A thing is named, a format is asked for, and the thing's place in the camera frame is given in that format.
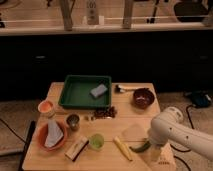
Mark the white folded cloth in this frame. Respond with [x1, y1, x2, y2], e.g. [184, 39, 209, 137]
[45, 120, 63, 148]

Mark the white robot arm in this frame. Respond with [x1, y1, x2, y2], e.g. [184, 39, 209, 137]
[148, 107, 213, 161]

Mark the bunch of dark grapes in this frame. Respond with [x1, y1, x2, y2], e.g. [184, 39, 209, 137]
[92, 106, 117, 119]

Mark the green plastic cup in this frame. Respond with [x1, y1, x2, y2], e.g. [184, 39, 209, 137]
[89, 134, 104, 150]

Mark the grey sponge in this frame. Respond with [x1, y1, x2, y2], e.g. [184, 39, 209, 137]
[90, 84, 108, 98]

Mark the small brush with handle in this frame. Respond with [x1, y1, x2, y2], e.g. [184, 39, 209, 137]
[115, 84, 137, 93]

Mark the dark red bowl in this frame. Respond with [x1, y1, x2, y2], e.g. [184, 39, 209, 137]
[133, 88, 155, 109]

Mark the small orange cup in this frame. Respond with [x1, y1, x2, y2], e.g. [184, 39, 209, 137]
[38, 100, 54, 117]

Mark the green plastic tray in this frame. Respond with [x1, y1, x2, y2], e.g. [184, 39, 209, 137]
[58, 75, 111, 109]

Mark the dark object on floor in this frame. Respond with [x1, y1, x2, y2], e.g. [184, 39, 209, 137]
[186, 92, 212, 108]

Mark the metal cup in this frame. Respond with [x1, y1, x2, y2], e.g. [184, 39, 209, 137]
[66, 114, 80, 131]

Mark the black cable right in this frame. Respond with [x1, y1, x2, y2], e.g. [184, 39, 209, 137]
[169, 104, 198, 171]

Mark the orange bowl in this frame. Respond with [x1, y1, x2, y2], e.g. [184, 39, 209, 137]
[36, 121, 68, 151]

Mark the wooden block eraser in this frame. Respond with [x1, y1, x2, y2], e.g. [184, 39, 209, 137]
[65, 137, 89, 161]

